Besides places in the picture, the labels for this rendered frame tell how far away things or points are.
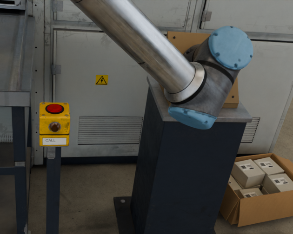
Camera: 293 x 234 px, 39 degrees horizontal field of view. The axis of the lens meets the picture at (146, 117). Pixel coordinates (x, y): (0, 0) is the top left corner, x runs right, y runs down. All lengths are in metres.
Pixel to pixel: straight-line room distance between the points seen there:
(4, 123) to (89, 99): 0.45
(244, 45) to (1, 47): 0.88
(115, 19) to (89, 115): 1.16
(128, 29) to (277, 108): 1.55
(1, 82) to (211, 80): 0.66
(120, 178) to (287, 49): 1.13
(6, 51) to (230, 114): 0.85
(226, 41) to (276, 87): 1.12
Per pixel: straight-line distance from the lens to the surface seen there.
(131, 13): 1.09
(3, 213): 1.88
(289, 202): 2.28
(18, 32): 1.77
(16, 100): 1.35
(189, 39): 1.59
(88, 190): 2.22
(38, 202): 2.16
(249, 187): 2.33
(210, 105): 1.27
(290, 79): 2.44
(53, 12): 1.94
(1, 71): 1.46
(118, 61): 2.04
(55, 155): 1.21
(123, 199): 2.16
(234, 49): 1.33
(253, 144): 2.59
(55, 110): 1.13
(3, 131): 2.25
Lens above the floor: 1.50
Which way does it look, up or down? 32 degrees down
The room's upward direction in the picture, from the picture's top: 9 degrees clockwise
